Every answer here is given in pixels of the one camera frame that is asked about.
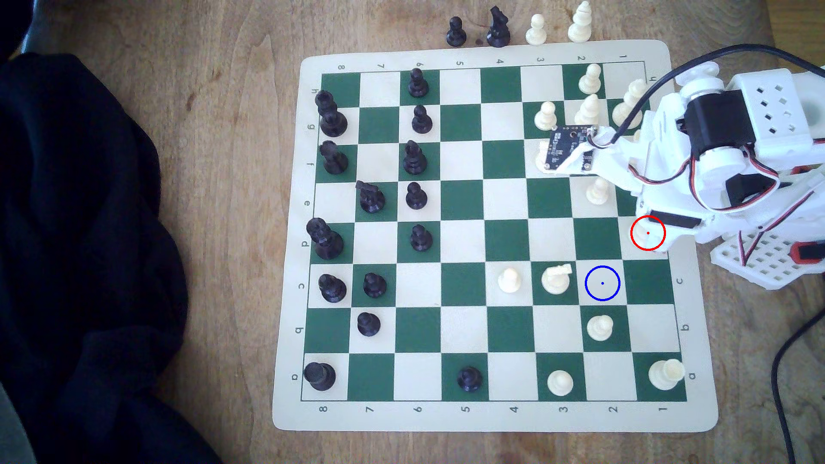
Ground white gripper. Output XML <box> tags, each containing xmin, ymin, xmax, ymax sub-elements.
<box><xmin>634</xmin><ymin>164</ymin><xmax>709</xmax><ymax>255</ymax></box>

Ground black chess bishop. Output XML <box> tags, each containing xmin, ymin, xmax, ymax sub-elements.
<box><xmin>403</xmin><ymin>140</ymin><xmax>428</xmax><ymax>176</ymax></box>
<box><xmin>318</xmin><ymin>274</ymin><xmax>348</xmax><ymax>304</ymax></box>

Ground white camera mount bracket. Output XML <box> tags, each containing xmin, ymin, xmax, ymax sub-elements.
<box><xmin>556</xmin><ymin>125</ymin><xmax>645</xmax><ymax>194</ymax></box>

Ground white grid base plate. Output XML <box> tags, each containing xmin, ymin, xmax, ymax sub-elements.
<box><xmin>710</xmin><ymin>229</ymin><xmax>825</xmax><ymax>291</ymax></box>

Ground thin black cable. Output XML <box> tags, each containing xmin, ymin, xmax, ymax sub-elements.
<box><xmin>770</xmin><ymin>309</ymin><xmax>825</xmax><ymax>464</ymax></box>

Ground black cloth jacket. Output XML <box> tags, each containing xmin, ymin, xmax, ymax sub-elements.
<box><xmin>0</xmin><ymin>52</ymin><xmax>224</xmax><ymax>464</ymax></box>

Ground white chess rook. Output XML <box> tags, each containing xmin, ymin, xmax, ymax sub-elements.
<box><xmin>648</xmin><ymin>359</ymin><xmax>685</xmax><ymax>392</ymax></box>

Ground black chess queen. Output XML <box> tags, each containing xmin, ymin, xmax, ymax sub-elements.
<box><xmin>306</xmin><ymin>217</ymin><xmax>345</xmax><ymax>260</ymax></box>

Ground black chess king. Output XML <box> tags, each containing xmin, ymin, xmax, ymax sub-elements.
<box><xmin>315</xmin><ymin>90</ymin><xmax>349</xmax><ymax>138</ymax></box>

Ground white chess king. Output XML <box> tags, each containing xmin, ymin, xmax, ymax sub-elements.
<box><xmin>611</xmin><ymin>79</ymin><xmax>649</xmax><ymax>130</ymax></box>

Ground black camera cable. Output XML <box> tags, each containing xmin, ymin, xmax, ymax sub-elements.
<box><xmin>609</xmin><ymin>44</ymin><xmax>825</xmax><ymax>144</ymax></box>

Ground green white chess board mat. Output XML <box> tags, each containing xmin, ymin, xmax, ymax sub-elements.
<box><xmin>271</xmin><ymin>40</ymin><xmax>719</xmax><ymax>433</ymax></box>

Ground dark camera circuit board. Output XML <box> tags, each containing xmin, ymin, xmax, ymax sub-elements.
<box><xmin>547</xmin><ymin>125</ymin><xmax>597</xmax><ymax>174</ymax></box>

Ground black chess knight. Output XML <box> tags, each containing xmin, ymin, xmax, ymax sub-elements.
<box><xmin>486</xmin><ymin>6</ymin><xmax>511</xmax><ymax>49</ymax></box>
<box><xmin>356</xmin><ymin>181</ymin><xmax>386</xmax><ymax>215</ymax></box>

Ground red black table clamp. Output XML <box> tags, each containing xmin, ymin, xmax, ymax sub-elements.
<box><xmin>791</xmin><ymin>240</ymin><xmax>825</xmax><ymax>265</ymax></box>

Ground black chess rook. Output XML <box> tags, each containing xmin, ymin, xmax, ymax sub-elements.
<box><xmin>320</xmin><ymin>140</ymin><xmax>349</xmax><ymax>176</ymax></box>
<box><xmin>303</xmin><ymin>362</ymin><xmax>336</xmax><ymax>392</ymax></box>

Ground white chess bishop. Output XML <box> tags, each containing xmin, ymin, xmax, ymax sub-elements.
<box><xmin>574</xmin><ymin>93</ymin><xmax>602</xmax><ymax>128</ymax></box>
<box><xmin>567</xmin><ymin>1</ymin><xmax>594</xmax><ymax>44</ymax></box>

